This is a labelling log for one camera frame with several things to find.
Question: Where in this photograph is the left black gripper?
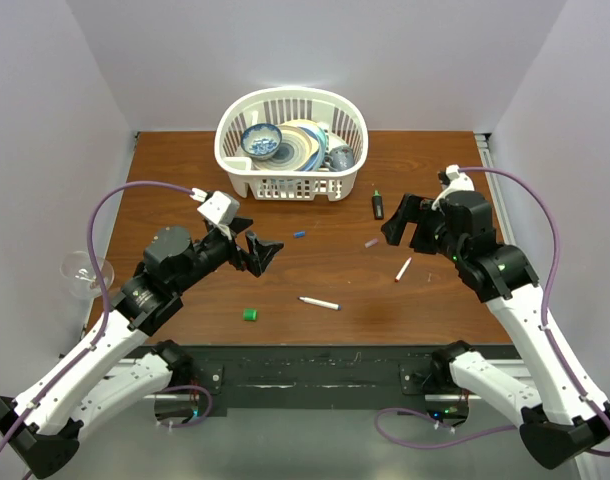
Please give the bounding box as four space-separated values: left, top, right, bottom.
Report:
173 215 282 293

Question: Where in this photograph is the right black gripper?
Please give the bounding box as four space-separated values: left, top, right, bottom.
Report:
381 191 465 262

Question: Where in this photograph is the white red marker pen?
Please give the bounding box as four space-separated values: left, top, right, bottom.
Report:
394 256 412 283

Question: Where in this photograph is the white blue marker pen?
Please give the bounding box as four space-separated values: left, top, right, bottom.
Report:
298 296 342 311

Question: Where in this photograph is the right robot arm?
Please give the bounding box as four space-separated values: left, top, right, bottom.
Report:
381 191 610 470

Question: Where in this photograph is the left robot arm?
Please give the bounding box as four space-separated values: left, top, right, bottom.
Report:
0 217 284 479

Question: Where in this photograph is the green pen cap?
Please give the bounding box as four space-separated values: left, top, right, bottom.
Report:
243 309 258 321

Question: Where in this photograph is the black green highlighter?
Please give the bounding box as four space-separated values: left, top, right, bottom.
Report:
371 190 384 220

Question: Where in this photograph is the grey patterned mug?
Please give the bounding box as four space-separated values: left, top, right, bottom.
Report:
323 146 355 172

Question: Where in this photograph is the blue white porcelain bowl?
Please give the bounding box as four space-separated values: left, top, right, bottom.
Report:
240 123 282 160

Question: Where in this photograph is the blue rimmed plate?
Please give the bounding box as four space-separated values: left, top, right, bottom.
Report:
299 119 328 172

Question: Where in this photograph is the white plastic dish basket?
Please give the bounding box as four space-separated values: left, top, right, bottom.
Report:
214 87 368 201

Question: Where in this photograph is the beige swirl plate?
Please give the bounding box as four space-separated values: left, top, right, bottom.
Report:
252 126 317 171

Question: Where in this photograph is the clear wine glass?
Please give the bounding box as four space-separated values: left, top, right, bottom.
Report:
60 251 101 300

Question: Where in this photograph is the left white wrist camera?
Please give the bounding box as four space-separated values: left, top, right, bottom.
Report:
190 188 240 236

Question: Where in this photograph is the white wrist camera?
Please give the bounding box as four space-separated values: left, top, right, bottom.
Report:
190 188 240 236
431 164 475 211

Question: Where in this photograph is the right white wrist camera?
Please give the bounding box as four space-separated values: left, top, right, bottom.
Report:
431 164 475 211

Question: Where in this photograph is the aluminium frame rail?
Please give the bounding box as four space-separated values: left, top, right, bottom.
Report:
474 133 515 244

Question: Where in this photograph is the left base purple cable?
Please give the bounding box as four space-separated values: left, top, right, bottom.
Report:
154 384 214 430

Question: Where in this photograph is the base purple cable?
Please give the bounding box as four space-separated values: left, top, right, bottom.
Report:
154 384 214 430
373 407 521 450

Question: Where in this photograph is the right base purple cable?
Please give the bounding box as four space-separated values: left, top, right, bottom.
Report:
373 407 521 450

